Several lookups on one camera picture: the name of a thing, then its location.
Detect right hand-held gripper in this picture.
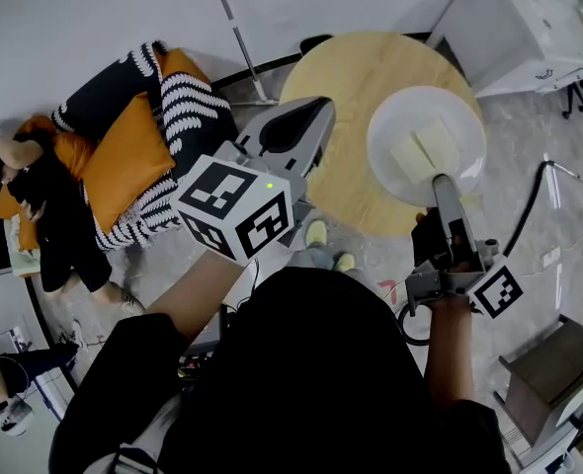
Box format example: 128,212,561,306
404,173,525,321

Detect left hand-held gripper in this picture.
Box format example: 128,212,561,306
170,95,338,268

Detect pale yellow food slices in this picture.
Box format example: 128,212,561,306
389,118,463,183

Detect white round plate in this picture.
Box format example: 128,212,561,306
366,85,488,207

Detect person's left forearm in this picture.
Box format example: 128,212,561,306
145,249,246,343

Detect person's right forearm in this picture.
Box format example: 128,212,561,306
423,293,475,410

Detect round wooden table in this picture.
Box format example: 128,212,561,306
277,31,485,239

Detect person's left yellow shoe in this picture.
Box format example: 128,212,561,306
304,218,328,247

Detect white floor mop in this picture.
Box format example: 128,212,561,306
207,0,281,107

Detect black and white striped blanket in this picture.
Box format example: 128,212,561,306
48,40,241,252

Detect person's grey jeans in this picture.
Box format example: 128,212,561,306
291,244,367,285

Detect black office chair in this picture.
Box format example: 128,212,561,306
561,79,583,120

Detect orange cushion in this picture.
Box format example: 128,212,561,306
81,91,177,236

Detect white cabinet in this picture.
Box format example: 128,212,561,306
424,0,583,99

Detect dark wooden stool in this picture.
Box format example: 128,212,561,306
498,313,583,446

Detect orange sofa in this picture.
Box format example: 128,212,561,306
0,46,233,278

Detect person's black shirt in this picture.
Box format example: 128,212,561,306
48,267,513,474

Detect black equipment case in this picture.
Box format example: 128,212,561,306
177,303,223,379

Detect black vacuum hose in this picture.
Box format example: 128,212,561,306
503,159,583,259

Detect grey shoulder strap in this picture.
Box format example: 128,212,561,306
83,397,184,474

